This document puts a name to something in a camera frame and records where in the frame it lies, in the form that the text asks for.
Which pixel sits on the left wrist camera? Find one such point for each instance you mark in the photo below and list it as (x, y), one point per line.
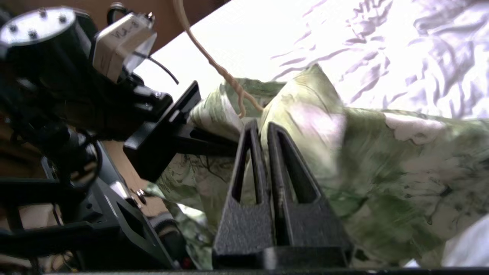
(114, 46)

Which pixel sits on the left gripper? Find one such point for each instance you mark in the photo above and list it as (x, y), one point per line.
(156, 141)

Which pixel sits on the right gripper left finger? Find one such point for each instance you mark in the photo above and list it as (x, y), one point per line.
(244, 225)

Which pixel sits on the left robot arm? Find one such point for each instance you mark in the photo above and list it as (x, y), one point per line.
(42, 76)

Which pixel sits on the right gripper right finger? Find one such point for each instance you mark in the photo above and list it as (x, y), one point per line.
(305, 225)

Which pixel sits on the white bed sheet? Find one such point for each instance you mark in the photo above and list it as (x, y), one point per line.
(344, 38)

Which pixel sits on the green patterned shirt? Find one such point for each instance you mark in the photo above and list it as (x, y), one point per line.
(382, 164)

